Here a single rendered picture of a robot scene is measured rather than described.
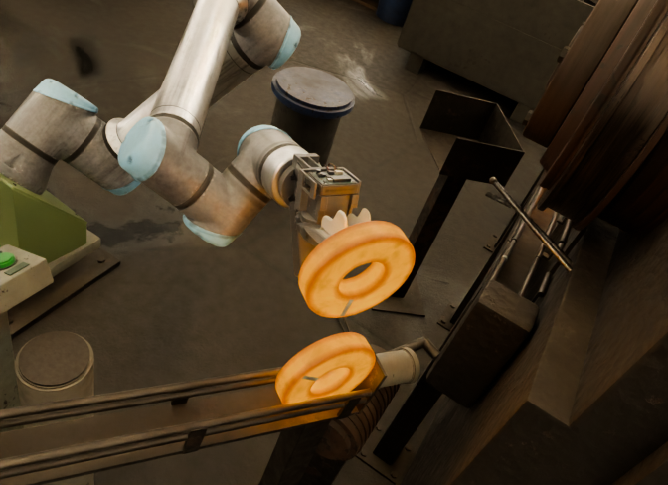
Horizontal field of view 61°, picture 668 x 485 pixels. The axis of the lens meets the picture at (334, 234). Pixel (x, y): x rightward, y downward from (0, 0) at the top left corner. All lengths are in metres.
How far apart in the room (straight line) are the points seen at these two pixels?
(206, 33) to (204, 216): 0.37
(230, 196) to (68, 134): 0.77
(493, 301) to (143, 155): 0.59
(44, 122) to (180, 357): 0.72
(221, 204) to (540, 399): 0.54
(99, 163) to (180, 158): 0.77
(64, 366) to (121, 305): 0.77
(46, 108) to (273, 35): 0.62
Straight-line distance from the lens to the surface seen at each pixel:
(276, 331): 1.81
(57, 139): 1.63
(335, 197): 0.77
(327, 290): 0.71
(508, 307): 0.98
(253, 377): 0.86
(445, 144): 1.77
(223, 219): 0.93
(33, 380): 1.06
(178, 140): 0.91
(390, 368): 0.93
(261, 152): 0.91
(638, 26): 0.90
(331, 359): 0.81
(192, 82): 1.01
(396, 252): 0.71
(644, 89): 0.83
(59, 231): 1.71
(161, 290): 1.86
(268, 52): 1.38
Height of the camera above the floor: 1.40
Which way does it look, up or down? 40 degrees down
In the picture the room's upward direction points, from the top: 20 degrees clockwise
